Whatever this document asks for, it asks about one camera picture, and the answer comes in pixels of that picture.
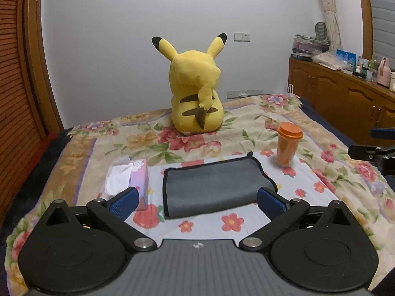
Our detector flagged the blue picture card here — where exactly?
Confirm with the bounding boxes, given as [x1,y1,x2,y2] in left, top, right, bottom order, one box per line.
[336,49,357,67]

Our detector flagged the stack of folded fabrics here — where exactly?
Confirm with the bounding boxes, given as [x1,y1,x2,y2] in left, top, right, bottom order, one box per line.
[291,34,330,61]

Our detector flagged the yellow Pikachu plush toy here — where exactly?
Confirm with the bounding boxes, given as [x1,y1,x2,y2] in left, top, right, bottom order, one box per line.
[152,33,227,136]

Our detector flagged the grey purple microfibre towel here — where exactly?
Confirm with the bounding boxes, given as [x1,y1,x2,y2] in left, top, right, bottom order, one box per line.
[163,152,278,219]

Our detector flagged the white wall switch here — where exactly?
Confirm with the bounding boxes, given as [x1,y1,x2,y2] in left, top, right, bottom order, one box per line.
[234,32,250,42]

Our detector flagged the wooden louvred wardrobe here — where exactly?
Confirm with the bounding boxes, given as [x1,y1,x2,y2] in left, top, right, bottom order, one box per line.
[1,0,64,217]

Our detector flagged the floral bed blanket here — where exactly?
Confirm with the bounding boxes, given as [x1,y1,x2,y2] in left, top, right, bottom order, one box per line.
[1,93,394,295]

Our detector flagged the pink tissue box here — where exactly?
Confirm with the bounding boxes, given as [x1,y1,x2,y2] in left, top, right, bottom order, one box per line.
[102,155,149,210]

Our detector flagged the white strawberry print cloth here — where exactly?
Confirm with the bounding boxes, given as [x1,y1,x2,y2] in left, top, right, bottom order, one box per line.
[126,152,336,244]

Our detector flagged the wooden sideboard cabinet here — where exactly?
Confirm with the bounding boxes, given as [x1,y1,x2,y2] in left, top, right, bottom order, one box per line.
[289,58,394,147]

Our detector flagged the green patterned fan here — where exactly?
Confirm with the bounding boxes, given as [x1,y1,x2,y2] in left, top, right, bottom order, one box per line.
[315,21,328,41]

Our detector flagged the beige tied curtain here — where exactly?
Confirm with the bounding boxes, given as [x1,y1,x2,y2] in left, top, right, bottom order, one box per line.
[321,0,342,53]

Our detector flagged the orange lidded plastic cup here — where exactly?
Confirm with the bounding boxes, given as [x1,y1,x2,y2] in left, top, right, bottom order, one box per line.
[276,122,303,167]

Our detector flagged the pink bottle on cabinet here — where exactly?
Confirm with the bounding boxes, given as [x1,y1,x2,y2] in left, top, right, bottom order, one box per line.
[376,57,392,88]

